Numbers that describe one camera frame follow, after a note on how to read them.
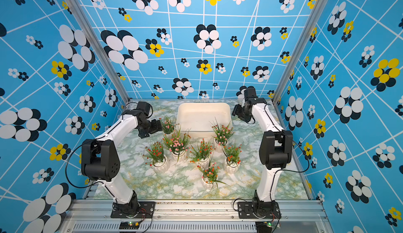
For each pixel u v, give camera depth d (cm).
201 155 82
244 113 79
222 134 85
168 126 89
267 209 67
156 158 80
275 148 51
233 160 74
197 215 73
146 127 77
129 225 72
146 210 73
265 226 70
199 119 109
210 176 71
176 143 79
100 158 48
